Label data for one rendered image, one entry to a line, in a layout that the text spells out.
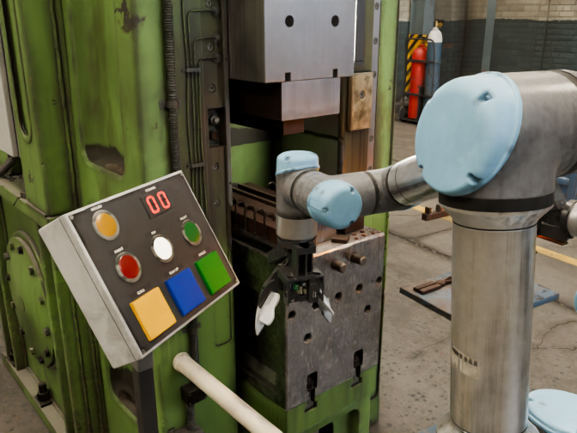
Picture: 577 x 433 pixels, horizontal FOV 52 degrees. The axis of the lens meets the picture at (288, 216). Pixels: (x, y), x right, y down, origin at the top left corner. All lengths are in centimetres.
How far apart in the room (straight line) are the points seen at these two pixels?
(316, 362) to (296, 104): 73
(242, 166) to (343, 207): 114
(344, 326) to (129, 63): 93
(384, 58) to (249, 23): 60
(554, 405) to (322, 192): 43
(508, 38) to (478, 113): 998
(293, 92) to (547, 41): 882
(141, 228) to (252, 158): 95
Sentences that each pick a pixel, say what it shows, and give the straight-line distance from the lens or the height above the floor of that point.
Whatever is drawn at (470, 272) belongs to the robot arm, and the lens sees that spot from 65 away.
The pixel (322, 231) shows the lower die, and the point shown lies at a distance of 166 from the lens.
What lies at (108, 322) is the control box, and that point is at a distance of 108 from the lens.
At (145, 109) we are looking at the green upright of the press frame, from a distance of 143.
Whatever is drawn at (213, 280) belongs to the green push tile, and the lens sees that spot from 124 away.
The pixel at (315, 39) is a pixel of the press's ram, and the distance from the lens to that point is 153.
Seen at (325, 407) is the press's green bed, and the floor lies 41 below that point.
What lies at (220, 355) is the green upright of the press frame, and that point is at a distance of 177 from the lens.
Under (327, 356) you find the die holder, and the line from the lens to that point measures 176.
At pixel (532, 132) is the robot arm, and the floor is 141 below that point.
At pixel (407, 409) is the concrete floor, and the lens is 258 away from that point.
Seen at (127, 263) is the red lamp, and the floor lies 110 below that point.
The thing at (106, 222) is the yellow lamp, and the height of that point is 117.
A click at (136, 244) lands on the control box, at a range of 114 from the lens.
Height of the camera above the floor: 151
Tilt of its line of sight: 19 degrees down
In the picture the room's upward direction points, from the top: straight up
